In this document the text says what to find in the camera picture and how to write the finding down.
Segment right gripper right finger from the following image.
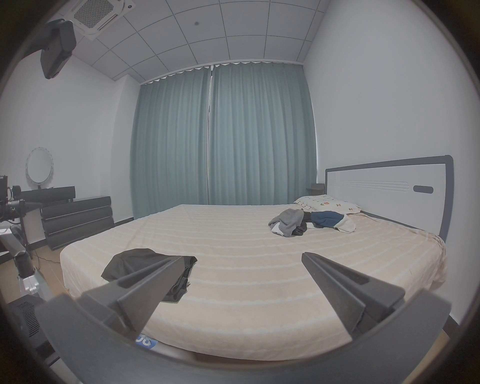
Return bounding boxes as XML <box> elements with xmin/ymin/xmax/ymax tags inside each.
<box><xmin>301</xmin><ymin>252</ymin><xmax>407</xmax><ymax>344</ymax></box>

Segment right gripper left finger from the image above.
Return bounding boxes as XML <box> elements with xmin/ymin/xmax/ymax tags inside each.
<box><xmin>80</xmin><ymin>255</ymin><xmax>185</xmax><ymax>340</ymax></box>

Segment black garment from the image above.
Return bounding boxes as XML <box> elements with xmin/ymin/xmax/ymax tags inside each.
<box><xmin>100</xmin><ymin>247</ymin><xmax>199</xmax><ymax>304</ymax></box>

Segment pile of clothes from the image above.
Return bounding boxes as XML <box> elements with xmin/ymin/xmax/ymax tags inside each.
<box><xmin>268</xmin><ymin>208</ymin><xmax>356</xmax><ymax>238</ymax></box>

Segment bed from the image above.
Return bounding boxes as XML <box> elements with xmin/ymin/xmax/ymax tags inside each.
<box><xmin>59</xmin><ymin>155</ymin><xmax>455</xmax><ymax>363</ymax></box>

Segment black chest of drawers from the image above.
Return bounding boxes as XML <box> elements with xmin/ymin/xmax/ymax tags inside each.
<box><xmin>40</xmin><ymin>195</ymin><xmax>115</xmax><ymax>251</ymax></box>

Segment white printed pillow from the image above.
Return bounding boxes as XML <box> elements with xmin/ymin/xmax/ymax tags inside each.
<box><xmin>293</xmin><ymin>194</ymin><xmax>363</xmax><ymax>215</ymax></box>

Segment black dressing table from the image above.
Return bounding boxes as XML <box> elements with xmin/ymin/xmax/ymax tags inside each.
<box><xmin>13</xmin><ymin>186</ymin><xmax>76</xmax><ymax>205</ymax></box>

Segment blue-green curtain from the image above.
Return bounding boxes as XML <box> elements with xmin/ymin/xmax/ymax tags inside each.
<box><xmin>208</xmin><ymin>62</ymin><xmax>320</xmax><ymax>206</ymax></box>
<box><xmin>129</xmin><ymin>65</ymin><xmax>213</xmax><ymax>220</ymax></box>

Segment round white mirror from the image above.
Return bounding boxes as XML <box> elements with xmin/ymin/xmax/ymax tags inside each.
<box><xmin>25</xmin><ymin>147</ymin><xmax>54</xmax><ymax>189</ymax></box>

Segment ceiling air conditioner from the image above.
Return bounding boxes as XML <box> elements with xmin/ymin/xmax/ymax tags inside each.
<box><xmin>69</xmin><ymin>0</ymin><xmax>137</xmax><ymax>40</ymax></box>

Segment black cable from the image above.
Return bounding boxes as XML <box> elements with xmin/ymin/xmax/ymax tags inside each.
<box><xmin>32</xmin><ymin>250</ymin><xmax>63</xmax><ymax>264</ymax></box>

